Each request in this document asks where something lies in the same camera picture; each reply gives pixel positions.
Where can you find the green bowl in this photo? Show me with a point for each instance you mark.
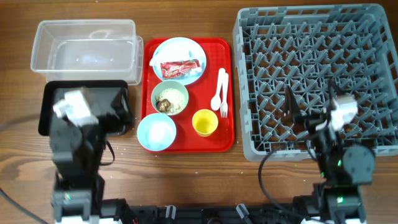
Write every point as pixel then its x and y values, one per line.
pixel 168 84

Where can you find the clear plastic waste bin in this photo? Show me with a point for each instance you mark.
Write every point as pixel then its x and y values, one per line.
pixel 88 49

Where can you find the red strawberry snack wrapper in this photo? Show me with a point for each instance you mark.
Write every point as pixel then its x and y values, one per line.
pixel 179 68

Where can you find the pink plastic fork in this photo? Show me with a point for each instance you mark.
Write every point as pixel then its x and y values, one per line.
pixel 224 104

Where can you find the brown food scraps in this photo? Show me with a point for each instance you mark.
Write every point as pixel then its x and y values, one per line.
pixel 163 105

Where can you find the black waste tray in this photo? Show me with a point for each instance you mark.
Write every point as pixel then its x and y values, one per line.
pixel 108 100

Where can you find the white plastic spoon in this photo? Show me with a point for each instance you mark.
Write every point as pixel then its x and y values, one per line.
pixel 216 100

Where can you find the light blue plate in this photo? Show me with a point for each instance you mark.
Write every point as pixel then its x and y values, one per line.
pixel 182 43

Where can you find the red serving tray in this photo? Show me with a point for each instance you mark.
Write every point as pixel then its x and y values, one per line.
pixel 218 55

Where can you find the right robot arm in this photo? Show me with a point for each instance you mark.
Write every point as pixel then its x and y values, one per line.
pixel 344 169

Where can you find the yellow plastic cup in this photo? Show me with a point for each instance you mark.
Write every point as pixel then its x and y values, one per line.
pixel 205 122

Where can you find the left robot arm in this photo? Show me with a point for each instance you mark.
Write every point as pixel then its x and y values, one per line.
pixel 78 137

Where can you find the grey dishwasher rack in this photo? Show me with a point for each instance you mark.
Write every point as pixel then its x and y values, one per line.
pixel 305 47

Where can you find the light blue bowl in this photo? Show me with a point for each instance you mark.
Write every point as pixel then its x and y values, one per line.
pixel 156 132

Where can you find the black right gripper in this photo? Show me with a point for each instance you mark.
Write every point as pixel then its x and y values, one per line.
pixel 291 114

